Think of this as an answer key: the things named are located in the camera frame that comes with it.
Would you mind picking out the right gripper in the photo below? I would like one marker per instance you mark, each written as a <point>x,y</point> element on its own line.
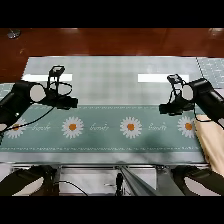
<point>173,107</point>

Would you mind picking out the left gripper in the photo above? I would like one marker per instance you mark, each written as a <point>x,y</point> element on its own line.
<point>63,101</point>

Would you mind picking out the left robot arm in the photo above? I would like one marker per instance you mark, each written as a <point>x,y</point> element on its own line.
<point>16,100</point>

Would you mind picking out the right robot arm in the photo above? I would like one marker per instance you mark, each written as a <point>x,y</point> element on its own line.
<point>208,96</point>

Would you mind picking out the beige garment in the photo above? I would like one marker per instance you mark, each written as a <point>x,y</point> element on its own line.
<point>213,143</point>

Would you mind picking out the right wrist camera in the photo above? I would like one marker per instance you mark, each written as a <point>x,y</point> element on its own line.
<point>175,81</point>

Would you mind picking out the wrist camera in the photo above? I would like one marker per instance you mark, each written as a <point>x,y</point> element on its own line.
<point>175,81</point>
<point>56,75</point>

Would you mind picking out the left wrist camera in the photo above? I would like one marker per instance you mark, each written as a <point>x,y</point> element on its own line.
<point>56,75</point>

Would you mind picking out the silver frame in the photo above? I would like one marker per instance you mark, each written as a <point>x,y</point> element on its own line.
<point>140,180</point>

